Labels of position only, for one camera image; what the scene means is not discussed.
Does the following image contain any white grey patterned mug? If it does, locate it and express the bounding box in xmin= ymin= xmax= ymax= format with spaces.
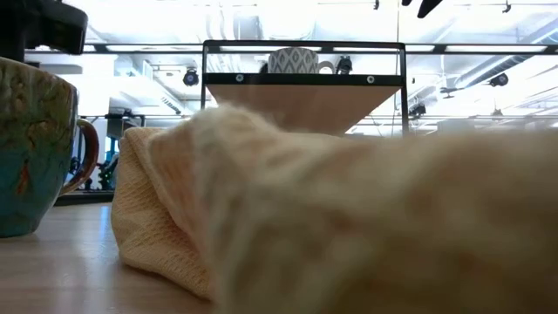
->
xmin=266 ymin=46 xmax=336 ymax=75

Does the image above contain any wooden shelf with black frame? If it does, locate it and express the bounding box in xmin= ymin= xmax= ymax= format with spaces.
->
xmin=200 ymin=39 xmax=410 ymax=137

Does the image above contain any large green blue glazed mug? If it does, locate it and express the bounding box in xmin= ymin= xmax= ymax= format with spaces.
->
xmin=0 ymin=56 xmax=100 ymax=239

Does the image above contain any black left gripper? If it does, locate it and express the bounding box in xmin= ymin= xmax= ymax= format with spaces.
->
xmin=0 ymin=0 xmax=89 ymax=63

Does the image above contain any yellow knitted cloth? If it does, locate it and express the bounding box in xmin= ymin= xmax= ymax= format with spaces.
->
xmin=111 ymin=103 xmax=558 ymax=314

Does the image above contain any black ceiling spotlight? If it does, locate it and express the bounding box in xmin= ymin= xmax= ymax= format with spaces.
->
xmin=182 ymin=68 xmax=201 ymax=87
xmin=488 ymin=72 xmax=510 ymax=88
xmin=335 ymin=55 xmax=353 ymax=75

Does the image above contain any black metal rig frame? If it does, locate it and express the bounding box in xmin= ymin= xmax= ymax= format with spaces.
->
xmin=24 ymin=42 xmax=558 ymax=56

